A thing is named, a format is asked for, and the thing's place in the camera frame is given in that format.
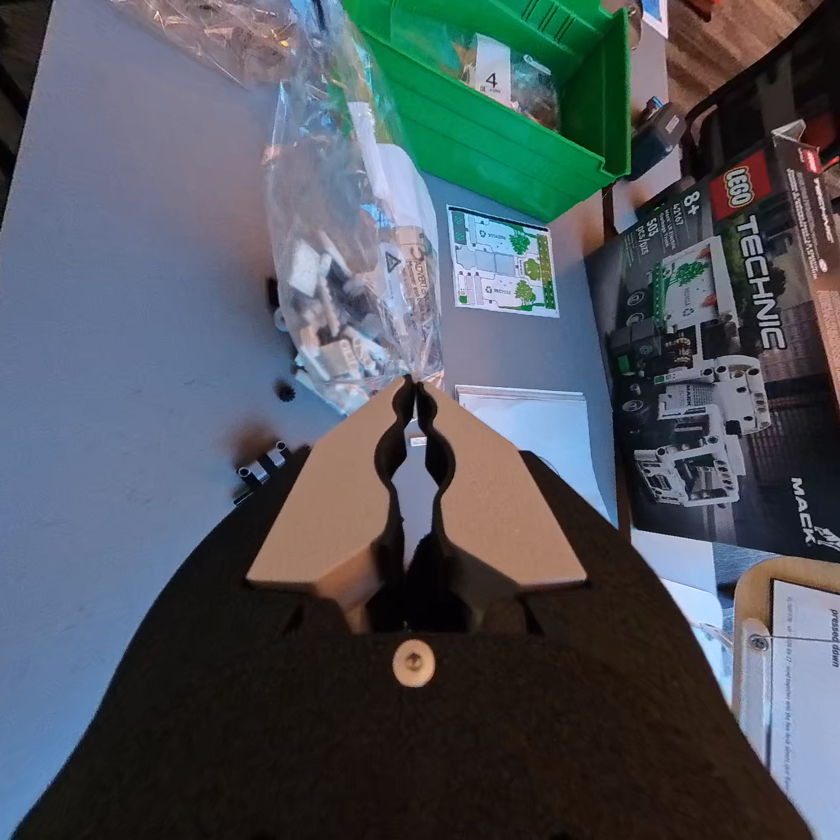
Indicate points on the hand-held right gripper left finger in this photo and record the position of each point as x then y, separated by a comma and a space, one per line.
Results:
328, 499

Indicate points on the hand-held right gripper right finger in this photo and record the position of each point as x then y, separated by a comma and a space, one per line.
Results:
505, 518

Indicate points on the partly built lego truck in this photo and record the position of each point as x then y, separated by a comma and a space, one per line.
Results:
262, 469

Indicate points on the large clear plastic bag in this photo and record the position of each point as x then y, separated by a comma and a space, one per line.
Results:
328, 315

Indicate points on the lego set box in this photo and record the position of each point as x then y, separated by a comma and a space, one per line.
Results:
709, 328

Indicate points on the white instruction booklet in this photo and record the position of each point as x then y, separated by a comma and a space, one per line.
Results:
544, 433

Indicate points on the small black gear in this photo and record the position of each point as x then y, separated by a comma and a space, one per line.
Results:
285, 390

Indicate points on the white paper sheet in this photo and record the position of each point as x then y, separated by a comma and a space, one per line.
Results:
689, 623

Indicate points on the green and white sticker sheet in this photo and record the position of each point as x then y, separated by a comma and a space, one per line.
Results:
502, 262

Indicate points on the wooden clipboard with paper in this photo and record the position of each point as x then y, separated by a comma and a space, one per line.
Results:
804, 656

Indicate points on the green plastic bin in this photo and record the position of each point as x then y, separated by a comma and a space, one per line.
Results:
485, 151

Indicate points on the dark grey small device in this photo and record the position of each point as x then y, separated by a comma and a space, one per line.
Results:
659, 138

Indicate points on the clear bag with white label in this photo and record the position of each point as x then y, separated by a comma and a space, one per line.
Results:
492, 72

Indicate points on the crumpled clear plastic bag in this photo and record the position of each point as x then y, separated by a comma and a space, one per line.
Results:
216, 33

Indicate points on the small white card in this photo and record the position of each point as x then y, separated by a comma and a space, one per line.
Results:
654, 16

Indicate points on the black chair frame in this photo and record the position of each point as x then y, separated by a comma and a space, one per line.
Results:
741, 111

